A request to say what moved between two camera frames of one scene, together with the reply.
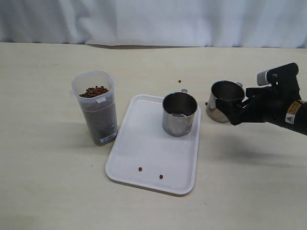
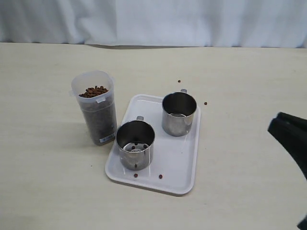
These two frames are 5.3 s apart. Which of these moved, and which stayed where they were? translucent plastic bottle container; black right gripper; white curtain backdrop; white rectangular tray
Moved: black right gripper
Stayed: translucent plastic bottle container; white rectangular tray; white curtain backdrop
